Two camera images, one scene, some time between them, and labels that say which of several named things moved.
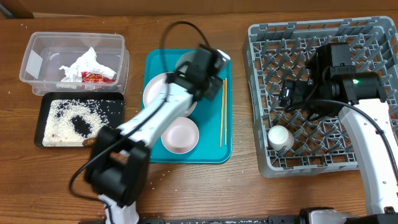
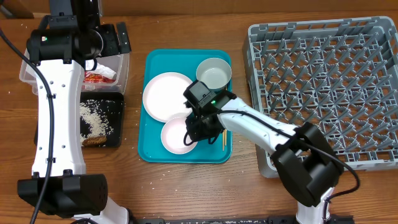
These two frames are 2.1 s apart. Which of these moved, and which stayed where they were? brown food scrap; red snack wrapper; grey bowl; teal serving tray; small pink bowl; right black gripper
Moved: right black gripper; grey bowl
Stayed: red snack wrapper; small pink bowl; teal serving tray; brown food scrap
